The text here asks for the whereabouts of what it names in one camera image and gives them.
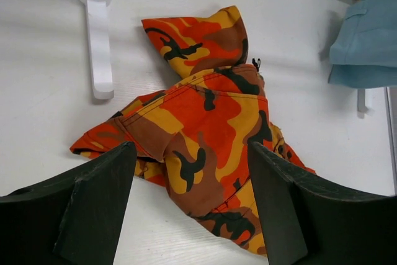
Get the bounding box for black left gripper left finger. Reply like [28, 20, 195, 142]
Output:
[1, 142, 136, 264]

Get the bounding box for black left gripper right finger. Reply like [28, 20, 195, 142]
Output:
[248, 142, 396, 264]

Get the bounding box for orange camouflage trousers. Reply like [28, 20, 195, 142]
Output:
[70, 6, 303, 256]

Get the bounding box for light blue hanging garment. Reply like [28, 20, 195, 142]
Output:
[328, 0, 396, 89]

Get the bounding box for white clothes rack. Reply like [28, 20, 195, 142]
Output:
[80, 0, 114, 100]

